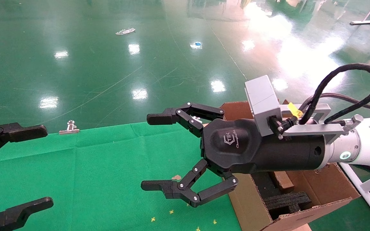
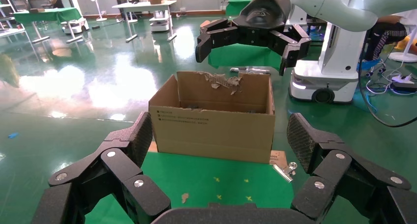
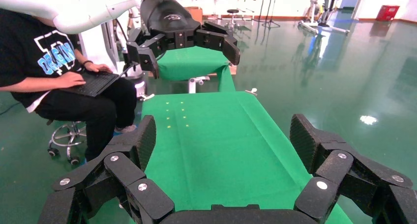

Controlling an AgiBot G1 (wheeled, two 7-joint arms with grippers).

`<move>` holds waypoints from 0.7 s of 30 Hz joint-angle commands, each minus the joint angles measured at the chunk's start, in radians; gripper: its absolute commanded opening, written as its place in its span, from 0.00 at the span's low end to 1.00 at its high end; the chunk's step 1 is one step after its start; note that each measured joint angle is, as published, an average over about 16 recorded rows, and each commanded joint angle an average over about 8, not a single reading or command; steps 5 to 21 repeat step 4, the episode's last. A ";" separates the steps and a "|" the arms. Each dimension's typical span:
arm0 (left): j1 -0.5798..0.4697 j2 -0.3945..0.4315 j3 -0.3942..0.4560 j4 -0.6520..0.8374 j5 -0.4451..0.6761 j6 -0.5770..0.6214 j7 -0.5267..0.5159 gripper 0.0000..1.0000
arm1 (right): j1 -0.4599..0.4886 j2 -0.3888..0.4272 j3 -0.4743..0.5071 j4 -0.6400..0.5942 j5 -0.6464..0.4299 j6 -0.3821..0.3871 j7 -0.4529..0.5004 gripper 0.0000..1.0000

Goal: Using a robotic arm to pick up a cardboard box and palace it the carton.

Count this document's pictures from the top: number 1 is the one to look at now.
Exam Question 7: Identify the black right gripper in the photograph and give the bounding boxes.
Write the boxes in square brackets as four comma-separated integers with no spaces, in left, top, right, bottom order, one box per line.
[141,103,329,208]

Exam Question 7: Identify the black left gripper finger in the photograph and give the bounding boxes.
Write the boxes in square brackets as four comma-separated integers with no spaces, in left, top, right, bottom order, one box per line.
[0,121,48,164]
[0,197,54,231]

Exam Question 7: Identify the small brown cardboard box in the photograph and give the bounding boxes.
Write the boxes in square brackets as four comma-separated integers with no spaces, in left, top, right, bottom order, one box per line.
[273,171,295,190]

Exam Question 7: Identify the large open cardboard carton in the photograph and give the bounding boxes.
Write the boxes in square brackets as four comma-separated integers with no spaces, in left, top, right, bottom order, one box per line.
[219,101,361,231]

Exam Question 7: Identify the green table cloth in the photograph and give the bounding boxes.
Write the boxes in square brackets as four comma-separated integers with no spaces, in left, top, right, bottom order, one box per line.
[0,122,242,231]

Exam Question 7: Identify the black foam bottom pad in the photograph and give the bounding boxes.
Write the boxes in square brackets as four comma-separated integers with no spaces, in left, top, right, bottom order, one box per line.
[252,173,280,198]

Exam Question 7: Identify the black foam cross insert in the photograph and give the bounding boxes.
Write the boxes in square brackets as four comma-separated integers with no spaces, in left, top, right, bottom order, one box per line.
[264,191,312,220]

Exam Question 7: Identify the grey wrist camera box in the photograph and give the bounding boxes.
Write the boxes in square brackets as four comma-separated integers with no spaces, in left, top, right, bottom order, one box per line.
[245,75,283,138]

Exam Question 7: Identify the yellow cable tag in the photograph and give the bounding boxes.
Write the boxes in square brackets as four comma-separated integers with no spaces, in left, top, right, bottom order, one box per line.
[288,102,304,118]

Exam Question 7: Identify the grey metal camera bracket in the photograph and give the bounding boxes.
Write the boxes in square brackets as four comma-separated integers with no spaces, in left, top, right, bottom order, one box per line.
[280,104,346,145]

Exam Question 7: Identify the white pipe frame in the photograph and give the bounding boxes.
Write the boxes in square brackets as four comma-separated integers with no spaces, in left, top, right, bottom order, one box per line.
[339,163,370,230]

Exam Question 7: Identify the dark smooth cable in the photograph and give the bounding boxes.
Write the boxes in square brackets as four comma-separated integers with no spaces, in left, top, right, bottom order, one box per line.
[320,93,370,113]

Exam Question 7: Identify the black braided cable loop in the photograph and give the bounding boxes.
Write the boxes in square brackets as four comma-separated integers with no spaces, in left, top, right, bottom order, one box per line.
[300,63,370,126]

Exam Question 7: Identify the white long-handled floor tool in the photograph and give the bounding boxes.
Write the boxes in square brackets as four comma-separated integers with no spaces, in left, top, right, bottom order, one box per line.
[349,0,370,25]

